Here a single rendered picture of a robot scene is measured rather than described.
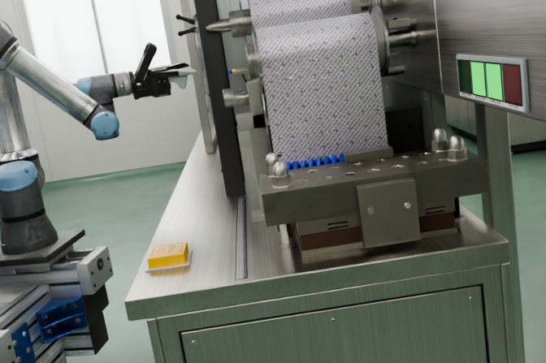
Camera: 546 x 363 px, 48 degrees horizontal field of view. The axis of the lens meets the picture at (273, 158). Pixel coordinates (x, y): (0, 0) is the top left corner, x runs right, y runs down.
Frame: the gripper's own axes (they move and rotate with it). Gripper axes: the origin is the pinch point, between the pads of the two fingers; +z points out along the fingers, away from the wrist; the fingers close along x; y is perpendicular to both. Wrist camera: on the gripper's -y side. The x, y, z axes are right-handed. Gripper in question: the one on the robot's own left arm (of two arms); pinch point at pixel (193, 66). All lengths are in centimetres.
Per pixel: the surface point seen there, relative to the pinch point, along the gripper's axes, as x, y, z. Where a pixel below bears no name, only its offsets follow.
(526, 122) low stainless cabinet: -224, 127, 306
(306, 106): 76, -1, 10
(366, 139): 80, 7, 20
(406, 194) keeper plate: 102, 10, 17
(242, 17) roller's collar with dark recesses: 44.0, -17.2, 6.5
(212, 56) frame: 38.3, -8.2, -1.0
